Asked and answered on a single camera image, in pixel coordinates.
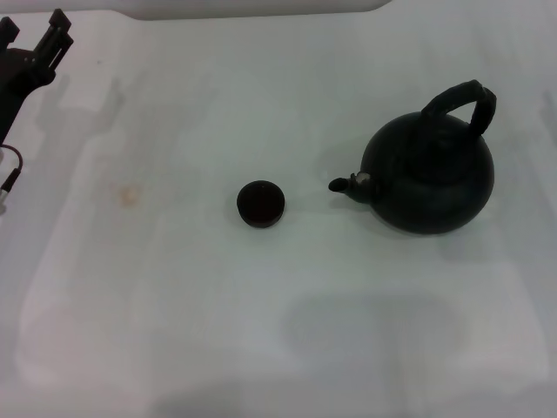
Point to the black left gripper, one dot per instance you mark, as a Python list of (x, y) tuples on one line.
[(15, 78)]

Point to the black round teapot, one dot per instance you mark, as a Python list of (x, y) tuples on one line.
[(431, 183)]

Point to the small dark teacup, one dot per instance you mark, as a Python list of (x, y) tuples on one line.
[(261, 204)]

